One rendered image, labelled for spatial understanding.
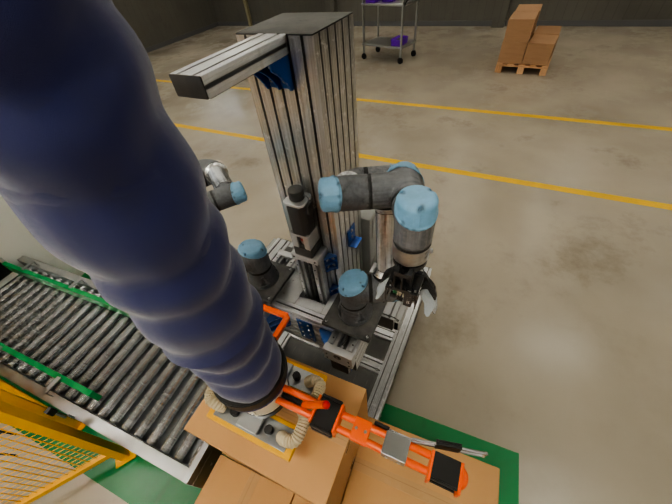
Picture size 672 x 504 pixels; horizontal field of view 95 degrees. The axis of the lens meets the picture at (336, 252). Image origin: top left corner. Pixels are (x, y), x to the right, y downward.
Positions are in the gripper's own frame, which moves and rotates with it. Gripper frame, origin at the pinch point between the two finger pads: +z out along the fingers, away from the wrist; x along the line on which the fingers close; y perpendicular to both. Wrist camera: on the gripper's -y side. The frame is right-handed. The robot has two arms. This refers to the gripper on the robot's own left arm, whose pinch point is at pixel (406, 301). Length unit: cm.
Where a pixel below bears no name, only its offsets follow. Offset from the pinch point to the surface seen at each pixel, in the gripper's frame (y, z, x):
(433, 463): 25.3, 31.4, 17.8
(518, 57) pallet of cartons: -669, 126, 10
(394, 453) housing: 27.4, 32.1, 7.8
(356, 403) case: 13, 58, -11
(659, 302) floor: -175, 152, 157
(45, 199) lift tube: 37, -51, -33
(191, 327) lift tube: 35, -22, -30
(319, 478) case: 40, 58, -13
